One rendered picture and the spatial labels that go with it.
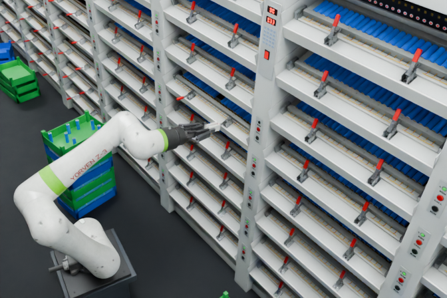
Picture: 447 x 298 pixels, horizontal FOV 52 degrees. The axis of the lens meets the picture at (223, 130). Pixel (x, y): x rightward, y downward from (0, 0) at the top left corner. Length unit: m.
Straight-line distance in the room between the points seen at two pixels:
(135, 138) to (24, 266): 1.29
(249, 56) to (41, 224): 0.94
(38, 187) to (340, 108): 1.09
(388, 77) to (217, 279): 1.59
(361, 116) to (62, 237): 1.08
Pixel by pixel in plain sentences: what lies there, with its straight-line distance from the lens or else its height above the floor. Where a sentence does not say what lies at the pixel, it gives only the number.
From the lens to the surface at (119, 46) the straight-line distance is 2.62.
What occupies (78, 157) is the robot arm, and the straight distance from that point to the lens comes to 1.77.
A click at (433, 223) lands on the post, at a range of 1.46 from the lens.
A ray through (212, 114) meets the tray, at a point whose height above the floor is 0.93.
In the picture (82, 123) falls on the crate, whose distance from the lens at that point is 2.81.
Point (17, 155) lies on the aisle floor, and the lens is 3.46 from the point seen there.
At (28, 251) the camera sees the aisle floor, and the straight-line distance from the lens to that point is 2.82.
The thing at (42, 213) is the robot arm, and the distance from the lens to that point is 1.70.
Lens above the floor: 2.10
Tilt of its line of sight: 37 degrees down
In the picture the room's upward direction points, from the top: 4 degrees clockwise
